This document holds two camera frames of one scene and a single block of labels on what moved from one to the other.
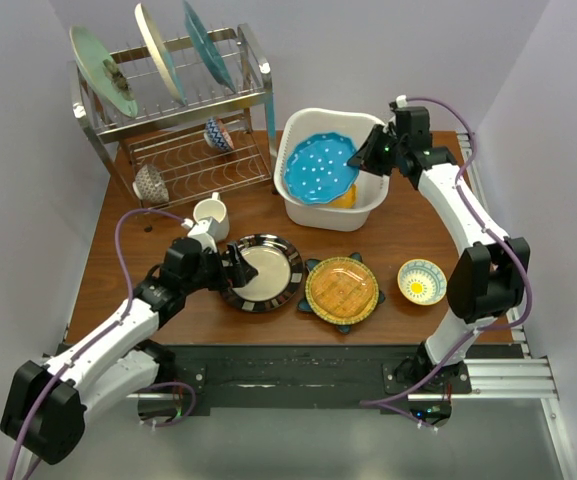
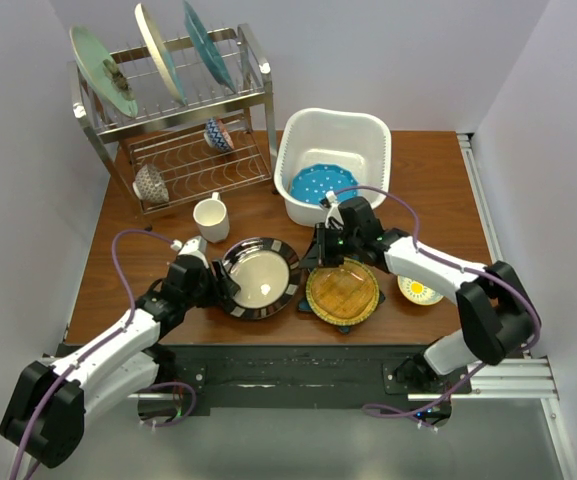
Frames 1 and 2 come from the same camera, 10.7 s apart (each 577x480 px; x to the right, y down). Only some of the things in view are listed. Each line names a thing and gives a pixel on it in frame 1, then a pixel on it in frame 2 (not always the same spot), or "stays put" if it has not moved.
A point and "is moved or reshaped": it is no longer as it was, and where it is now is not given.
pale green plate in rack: x=102 y=74 stays put
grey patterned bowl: x=150 y=186 stays put
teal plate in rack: x=209 y=48 stays put
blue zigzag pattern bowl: x=217 y=135 stays put
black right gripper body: x=387 y=155 -> x=340 y=245
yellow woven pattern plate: x=342 y=290 stays put
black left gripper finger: x=239 y=276 -> x=226 y=291
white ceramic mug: x=215 y=209 stays put
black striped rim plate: x=280 y=274 stays put
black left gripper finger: x=236 y=256 -> x=219 y=271
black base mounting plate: x=243 y=377 stays put
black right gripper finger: x=377 y=134 -> x=320 y=236
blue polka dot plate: x=318 y=170 is moved or reshaped
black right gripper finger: x=361 y=159 -> x=313 y=257
